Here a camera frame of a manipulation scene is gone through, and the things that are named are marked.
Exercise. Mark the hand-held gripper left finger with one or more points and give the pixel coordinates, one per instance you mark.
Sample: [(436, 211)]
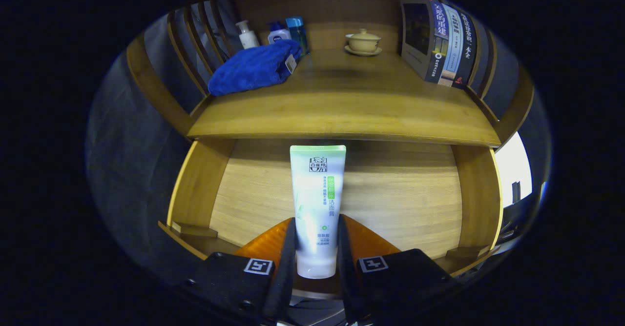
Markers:
[(285, 277)]

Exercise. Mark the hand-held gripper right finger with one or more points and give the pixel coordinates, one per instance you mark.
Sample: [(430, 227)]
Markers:
[(344, 277)]

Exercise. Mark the white green facial cleanser tube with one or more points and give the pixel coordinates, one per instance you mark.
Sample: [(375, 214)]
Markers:
[(317, 194)]

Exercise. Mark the brown wooden drawer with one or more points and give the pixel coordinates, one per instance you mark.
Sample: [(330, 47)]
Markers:
[(390, 194)]

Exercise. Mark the wooden countertop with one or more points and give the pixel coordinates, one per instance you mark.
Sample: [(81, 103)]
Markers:
[(342, 101)]

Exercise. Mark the brown wooden cabinet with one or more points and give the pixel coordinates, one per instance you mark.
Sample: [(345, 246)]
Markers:
[(317, 9)]

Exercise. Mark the small black device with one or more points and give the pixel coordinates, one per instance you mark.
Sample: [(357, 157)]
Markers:
[(516, 192)]

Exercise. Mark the blue folded towel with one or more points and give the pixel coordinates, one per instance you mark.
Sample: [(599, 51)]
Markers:
[(249, 67)]

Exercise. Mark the beige saucer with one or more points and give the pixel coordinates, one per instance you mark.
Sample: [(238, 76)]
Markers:
[(364, 53)]

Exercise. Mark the beige lidded teacup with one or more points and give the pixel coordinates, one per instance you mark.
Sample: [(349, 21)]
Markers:
[(364, 42)]

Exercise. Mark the white bottle with blue cap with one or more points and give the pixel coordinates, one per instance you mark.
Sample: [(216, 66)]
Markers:
[(278, 35)]

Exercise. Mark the white pump bottle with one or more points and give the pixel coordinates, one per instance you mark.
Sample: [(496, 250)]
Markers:
[(248, 38)]

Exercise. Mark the teal blue bottle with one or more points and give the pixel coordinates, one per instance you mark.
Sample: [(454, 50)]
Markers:
[(296, 30)]

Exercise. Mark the light grey book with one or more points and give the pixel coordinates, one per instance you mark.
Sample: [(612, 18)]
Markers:
[(451, 48)]

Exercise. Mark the dark blue book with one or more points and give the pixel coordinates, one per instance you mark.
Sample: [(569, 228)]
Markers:
[(420, 33)]

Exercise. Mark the black book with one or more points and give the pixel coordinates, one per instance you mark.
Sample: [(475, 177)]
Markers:
[(468, 48)]

